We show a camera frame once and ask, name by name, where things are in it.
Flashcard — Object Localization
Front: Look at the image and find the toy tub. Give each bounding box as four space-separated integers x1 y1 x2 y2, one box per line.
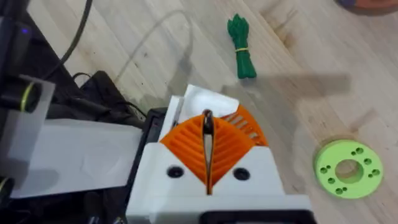
334 0 398 16

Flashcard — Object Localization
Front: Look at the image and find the black cable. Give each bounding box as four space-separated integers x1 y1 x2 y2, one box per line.
42 0 94 81

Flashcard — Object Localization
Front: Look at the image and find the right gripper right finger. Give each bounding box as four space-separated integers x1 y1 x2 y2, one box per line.
208 114 287 197

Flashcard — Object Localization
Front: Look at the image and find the green disc with holes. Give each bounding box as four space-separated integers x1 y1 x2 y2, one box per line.
313 139 384 200

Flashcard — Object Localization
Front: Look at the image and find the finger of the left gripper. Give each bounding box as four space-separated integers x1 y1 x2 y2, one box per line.
160 83 240 138
220 104 269 147

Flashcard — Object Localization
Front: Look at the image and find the upright flat wrist plate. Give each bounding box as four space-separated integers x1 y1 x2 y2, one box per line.
0 73 56 190

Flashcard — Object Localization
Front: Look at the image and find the green toy asparagus bundle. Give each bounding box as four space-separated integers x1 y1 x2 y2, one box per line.
226 12 258 80

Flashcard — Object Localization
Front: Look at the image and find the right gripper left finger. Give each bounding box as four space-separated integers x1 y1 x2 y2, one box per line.
132 113 209 198

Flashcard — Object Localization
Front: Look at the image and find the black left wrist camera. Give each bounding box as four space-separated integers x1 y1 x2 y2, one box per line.
0 12 43 114

